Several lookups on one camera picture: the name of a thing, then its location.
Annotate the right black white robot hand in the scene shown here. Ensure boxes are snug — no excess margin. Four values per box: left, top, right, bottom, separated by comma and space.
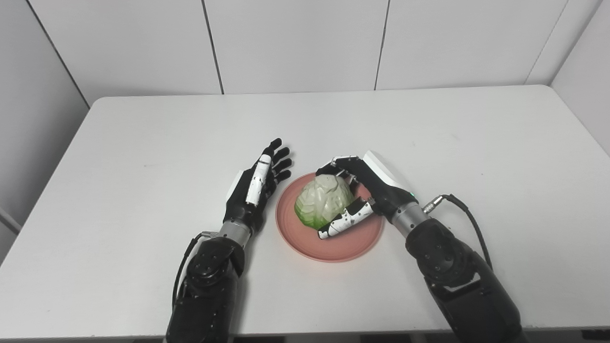
315, 151, 420, 240

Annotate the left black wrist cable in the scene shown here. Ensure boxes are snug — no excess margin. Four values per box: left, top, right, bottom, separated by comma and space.
172, 232, 220, 310

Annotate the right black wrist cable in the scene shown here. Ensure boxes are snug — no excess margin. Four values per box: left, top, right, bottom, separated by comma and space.
422, 194, 493, 272

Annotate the green white toy cabbage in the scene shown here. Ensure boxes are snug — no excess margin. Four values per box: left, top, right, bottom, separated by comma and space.
294, 174, 356, 229

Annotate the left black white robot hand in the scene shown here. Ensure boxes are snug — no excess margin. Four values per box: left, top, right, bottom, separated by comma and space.
223, 138, 293, 234

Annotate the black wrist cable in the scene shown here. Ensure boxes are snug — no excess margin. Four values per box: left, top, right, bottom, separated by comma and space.
172, 232, 220, 310
422, 194, 493, 272

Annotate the pink round plate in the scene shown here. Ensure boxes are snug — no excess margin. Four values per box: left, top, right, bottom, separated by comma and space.
275, 171, 385, 263

